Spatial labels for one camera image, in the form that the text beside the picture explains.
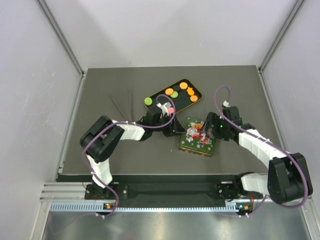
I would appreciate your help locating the gold tin lid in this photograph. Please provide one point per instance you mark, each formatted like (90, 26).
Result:
(194, 133)

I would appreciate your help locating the green round cookie left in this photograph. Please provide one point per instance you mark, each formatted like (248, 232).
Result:
(148, 101)

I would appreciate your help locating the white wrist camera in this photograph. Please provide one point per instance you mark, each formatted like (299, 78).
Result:
(225, 104)
(164, 107)

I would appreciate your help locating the black cookie tray gold rim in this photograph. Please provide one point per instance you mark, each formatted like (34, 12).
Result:
(183, 93)

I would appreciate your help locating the round orange cookie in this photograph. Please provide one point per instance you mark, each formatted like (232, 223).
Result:
(193, 98)
(169, 91)
(183, 85)

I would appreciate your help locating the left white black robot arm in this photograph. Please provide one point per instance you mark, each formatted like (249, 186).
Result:
(100, 141)

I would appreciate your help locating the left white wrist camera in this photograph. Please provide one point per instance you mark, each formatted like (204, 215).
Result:
(164, 107)

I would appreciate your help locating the round orange cookie left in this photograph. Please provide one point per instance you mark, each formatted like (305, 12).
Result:
(169, 91)

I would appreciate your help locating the white slotted cable duct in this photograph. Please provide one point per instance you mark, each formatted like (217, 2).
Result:
(227, 207)

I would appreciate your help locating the pink round cookie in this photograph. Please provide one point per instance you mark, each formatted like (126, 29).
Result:
(171, 110)

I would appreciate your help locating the green round cookie centre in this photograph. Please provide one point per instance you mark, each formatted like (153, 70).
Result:
(174, 94)

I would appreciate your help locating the orange fish cookie on tray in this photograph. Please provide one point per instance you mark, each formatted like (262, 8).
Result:
(190, 91)

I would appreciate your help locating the green christmas cookie tin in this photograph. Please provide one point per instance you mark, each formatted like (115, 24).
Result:
(198, 149)

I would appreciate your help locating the green round cookie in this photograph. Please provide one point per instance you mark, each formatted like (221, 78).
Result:
(174, 94)
(148, 101)

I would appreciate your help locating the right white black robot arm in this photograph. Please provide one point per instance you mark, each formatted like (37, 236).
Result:
(288, 176)

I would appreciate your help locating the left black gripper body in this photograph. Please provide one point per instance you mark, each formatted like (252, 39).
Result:
(167, 128)

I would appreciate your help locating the black metal tweezers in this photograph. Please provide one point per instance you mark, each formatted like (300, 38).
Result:
(124, 103)

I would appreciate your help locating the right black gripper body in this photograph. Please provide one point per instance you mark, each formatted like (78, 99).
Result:
(220, 128)

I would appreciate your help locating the round orange cookie top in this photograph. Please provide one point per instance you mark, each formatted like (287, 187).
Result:
(183, 85)

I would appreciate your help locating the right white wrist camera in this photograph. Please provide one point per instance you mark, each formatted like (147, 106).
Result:
(225, 104)

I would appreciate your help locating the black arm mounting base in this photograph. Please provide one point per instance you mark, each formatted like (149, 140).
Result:
(163, 191)

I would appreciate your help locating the round orange cookie right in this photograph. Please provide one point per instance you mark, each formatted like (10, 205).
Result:
(193, 98)

